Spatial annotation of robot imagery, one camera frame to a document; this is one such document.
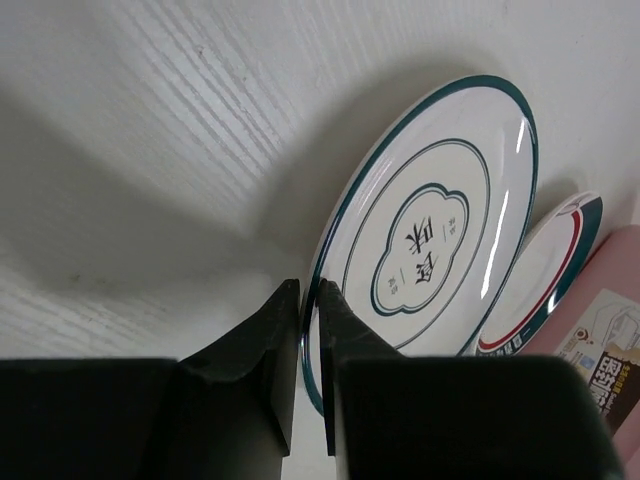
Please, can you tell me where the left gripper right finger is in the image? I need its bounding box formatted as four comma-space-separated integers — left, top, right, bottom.
318, 280, 624, 479

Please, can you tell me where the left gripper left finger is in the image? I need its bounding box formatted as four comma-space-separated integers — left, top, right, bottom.
1, 279, 300, 479

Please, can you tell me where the green quatrefoil plate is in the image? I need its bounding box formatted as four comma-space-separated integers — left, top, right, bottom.
301, 74, 539, 410

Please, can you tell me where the pink white dish rack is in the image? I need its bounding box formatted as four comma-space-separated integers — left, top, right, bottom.
523, 225, 639, 461

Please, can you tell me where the green red ring plate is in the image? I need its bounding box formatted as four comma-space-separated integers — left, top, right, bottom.
473, 191, 603, 356

